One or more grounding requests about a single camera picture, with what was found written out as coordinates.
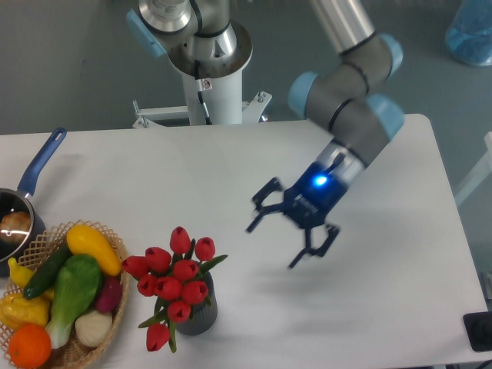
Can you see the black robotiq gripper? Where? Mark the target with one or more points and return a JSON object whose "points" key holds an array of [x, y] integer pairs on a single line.
{"points": [[317, 196]]}

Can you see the red tulip bouquet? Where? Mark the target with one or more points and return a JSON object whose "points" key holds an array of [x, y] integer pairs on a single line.
{"points": [[175, 278]]}

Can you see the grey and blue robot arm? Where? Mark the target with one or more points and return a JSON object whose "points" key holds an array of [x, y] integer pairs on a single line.
{"points": [[343, 103]]}

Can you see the dark grey ribbed vase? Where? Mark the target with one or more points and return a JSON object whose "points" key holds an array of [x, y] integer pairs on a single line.
{"points": [[204, 314]]}

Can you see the purple red radish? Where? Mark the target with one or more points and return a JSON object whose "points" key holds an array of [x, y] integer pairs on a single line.
{"points": [[109, 296]]}

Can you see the black device at edge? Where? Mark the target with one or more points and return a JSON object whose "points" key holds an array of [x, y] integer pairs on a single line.
{"points": [[478, 328]]}

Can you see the yellow squash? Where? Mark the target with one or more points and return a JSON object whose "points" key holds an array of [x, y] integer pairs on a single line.
{"points": [[83, 239]]}

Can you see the green bok choy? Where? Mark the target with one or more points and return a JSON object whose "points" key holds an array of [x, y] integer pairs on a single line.
{"points": [[76, 285]]}

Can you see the white garlic bulb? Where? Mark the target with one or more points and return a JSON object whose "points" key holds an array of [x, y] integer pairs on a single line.
{"points": [[92, 328]]}

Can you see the woven wicker basket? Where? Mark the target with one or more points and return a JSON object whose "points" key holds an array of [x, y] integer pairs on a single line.
{"points": [[74, 354]]}

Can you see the green cucumber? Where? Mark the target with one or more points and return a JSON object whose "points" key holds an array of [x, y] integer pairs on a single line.
{"points": [[46, 274]]}

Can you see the blue plastic bag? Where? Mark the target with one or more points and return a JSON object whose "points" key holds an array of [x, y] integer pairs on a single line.
{"points": [[468, 37]]}

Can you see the brown bread in pan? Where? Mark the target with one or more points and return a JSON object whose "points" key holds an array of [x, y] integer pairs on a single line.
{"points": [[15, 227]]}

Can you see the yellow banana piece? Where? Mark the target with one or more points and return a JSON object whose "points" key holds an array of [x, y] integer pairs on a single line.
{"points": [[19, 274]]}

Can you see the orange fruit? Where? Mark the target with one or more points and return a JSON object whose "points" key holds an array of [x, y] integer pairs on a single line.
{"points": [[30, 346]]}

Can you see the yellow pumpkin gourd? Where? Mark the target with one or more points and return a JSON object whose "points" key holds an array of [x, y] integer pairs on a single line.
{"points": [[17, 311]]}

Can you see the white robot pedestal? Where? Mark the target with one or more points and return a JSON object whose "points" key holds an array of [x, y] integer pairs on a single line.
{"points": [[211, 71]]}

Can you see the white frame at right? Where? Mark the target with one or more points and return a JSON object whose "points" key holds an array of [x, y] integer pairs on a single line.
{"points": [[479, 172]]}

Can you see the blue handled saucepan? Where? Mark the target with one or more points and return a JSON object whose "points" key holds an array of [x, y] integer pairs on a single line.
{"points": [[20, 198]]}

